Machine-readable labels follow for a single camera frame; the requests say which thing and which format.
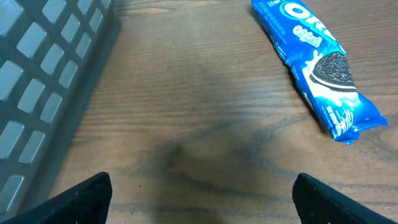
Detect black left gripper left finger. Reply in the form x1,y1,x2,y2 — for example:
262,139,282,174
2,172,113,224

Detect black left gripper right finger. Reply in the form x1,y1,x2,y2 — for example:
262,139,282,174
292,173,395,224

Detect blue Oreo cookie pack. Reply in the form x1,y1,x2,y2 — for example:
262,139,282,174
251,0,387,144

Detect grey plastic basket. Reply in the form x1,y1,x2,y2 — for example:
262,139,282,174
1,0,121,221

